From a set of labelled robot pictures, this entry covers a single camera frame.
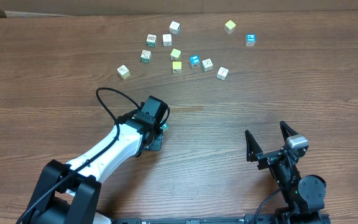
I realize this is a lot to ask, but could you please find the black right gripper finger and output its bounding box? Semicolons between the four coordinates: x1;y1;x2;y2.
280;121;298;141
245;130;263;162

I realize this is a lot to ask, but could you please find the green top wooden block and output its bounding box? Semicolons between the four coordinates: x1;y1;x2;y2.
162;123;168;133

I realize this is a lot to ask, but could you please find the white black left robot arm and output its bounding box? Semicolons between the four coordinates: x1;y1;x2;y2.
18;106;170;223

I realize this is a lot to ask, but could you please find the yellow S wooden block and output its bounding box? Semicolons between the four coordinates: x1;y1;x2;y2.
117;65;131;79

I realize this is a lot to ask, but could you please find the yellow top wooden block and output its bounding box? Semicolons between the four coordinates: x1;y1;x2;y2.
172;61;182;74

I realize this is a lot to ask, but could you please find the blue T wooden block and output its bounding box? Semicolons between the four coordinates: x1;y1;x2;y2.
217;67;229;80

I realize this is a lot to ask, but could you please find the green framed wooden block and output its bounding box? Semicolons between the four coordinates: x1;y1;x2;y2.
140;50;152;63

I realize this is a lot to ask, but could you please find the blue top wooden block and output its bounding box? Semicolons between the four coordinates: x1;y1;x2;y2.
189;55;200;68

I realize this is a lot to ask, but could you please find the pale yellow top block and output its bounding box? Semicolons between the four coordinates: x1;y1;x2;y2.
170;49;181;61

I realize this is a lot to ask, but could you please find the plain white wooden block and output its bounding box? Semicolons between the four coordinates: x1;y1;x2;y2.
201;58;213;72

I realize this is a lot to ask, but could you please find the far blue wooden block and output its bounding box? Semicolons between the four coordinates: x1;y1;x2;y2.
245;34;256;47

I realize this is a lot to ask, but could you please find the dark red wooden block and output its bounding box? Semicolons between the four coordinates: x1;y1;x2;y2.
162;34;172;47

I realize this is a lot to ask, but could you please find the green B wooden block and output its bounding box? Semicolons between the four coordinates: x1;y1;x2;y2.
146;34;157;47

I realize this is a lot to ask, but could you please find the teal J wooden block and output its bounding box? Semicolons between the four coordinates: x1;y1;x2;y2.
169;21;180;35

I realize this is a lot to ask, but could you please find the far yellow wooden block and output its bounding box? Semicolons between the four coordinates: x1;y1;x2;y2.
224;20;236;34

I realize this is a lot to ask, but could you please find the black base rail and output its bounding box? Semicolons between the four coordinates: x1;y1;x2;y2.
112;214;331;224

